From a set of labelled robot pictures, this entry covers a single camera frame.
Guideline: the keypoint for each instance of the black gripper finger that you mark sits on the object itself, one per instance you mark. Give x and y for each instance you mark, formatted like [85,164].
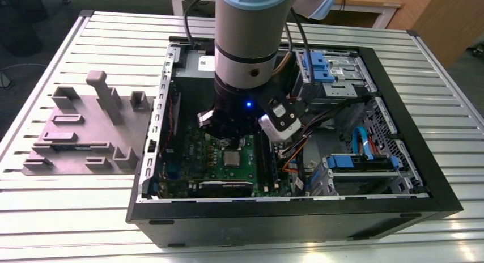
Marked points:
[205,119]

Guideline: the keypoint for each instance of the silver square CPU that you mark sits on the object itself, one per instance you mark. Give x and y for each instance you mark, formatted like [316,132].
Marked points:
[231,158]

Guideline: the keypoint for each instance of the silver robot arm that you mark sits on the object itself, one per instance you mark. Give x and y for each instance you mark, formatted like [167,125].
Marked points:
[245,42]

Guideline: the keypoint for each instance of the CPU socket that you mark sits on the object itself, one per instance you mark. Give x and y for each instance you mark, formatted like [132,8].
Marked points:
[231,167]

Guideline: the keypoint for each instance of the grey power supply unit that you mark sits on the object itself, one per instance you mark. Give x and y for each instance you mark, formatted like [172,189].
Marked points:
[192,93]

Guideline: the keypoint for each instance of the green motherboard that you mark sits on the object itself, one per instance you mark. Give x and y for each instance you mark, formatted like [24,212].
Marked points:
[204,172]

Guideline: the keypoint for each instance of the black RAM slot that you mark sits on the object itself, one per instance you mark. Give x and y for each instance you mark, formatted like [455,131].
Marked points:
[260,163]
[268,163]

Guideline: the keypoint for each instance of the RAM stick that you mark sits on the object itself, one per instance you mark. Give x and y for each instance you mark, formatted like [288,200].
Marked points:
[75,147]
[275,163]

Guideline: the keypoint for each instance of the black graphics card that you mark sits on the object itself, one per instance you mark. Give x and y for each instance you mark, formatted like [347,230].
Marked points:
[223,188]

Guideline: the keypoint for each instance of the metal drive cage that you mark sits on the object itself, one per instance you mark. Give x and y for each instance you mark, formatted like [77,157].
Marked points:
[332,93]

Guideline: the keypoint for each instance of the grey parts rack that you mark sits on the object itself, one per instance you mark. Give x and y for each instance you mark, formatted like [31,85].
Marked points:
[91,127]

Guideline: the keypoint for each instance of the blue disk carrier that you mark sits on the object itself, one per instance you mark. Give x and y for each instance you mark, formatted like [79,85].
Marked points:
[341,162]

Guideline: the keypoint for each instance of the black PC case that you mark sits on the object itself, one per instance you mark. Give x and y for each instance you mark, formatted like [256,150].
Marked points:
[264,226]

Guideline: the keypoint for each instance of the metal disk bay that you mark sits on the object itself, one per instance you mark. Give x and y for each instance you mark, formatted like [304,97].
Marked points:
[367,174]

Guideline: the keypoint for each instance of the wooden desk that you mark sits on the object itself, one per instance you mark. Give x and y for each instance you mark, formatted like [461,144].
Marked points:
[372,0]

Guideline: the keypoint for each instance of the brown wooden cabinet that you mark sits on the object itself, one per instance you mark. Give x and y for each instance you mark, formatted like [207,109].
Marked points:
[445,25]

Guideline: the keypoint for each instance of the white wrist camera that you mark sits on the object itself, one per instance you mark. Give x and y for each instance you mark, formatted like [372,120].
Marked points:
[272,129]

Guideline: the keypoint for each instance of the blue plastic drive bracket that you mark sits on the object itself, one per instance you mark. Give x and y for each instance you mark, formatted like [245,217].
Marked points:
[321,70]

